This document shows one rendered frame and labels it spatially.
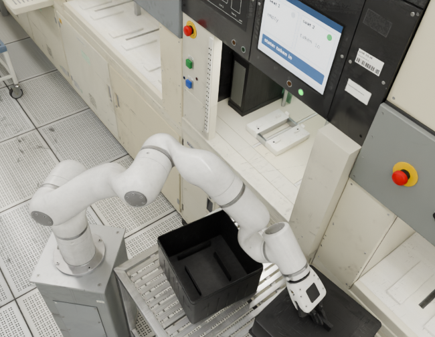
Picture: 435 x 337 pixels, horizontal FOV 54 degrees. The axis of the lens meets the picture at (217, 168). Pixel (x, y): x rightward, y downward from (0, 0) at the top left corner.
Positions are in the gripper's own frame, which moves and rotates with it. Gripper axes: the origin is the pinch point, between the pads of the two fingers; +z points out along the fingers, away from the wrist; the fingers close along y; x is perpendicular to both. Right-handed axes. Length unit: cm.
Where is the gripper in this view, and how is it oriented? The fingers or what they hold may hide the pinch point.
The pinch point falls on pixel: (318, 315)
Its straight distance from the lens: 140.7
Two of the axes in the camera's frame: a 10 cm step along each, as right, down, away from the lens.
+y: 7.1, -4.9, 5.0
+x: -5.4, 0.8, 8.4
